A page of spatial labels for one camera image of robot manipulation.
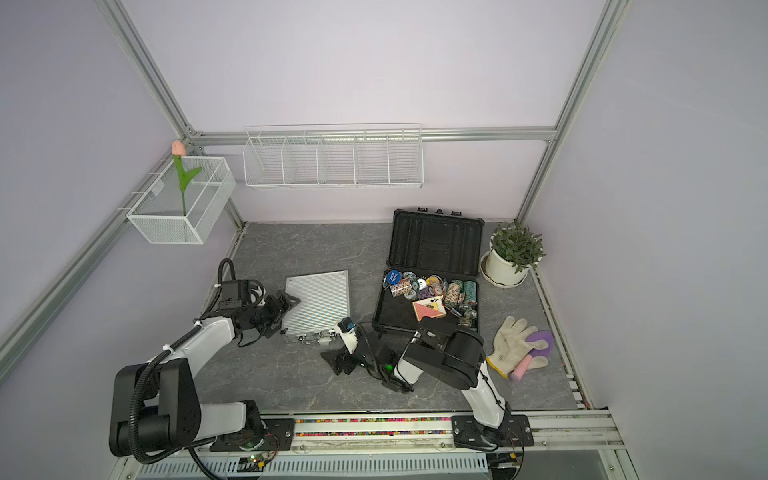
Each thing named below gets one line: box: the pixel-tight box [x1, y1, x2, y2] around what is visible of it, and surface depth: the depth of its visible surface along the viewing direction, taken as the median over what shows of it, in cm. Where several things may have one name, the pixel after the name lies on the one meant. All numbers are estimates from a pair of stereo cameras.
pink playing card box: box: [412, 295, 447, 322], surface depth 93 cm
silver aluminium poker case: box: [281, 270, 350, 345], surface depth 97 cm
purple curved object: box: [526, 330, 554, 358], surface depth 90 cm
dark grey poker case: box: [372, 207, 485, 334], surface depth 105 cm
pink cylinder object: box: [510, 355, 532, 381], surface depth 84 cm
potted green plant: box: [479, 220, 547, 289], surface depth 93 cm
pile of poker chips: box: [383, 270, 478, 327], surface depth 96 cm
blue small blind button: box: [386, 270, 401, 285], surface depth 98 cm
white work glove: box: [487, 316, 549, 379], surface depth 88 cm
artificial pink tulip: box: [172, 140, 202, 216], surface depth 87 cm
